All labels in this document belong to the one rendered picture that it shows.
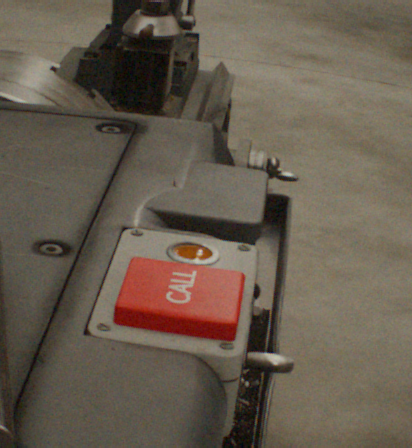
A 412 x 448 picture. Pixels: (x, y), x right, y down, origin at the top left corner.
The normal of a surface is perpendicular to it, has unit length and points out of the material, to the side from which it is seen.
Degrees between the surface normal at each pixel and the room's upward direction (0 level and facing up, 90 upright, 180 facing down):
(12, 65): 9
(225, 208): 0
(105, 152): 0
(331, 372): 0
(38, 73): 17
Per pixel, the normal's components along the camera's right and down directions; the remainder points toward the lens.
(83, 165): 0.11, -0.91
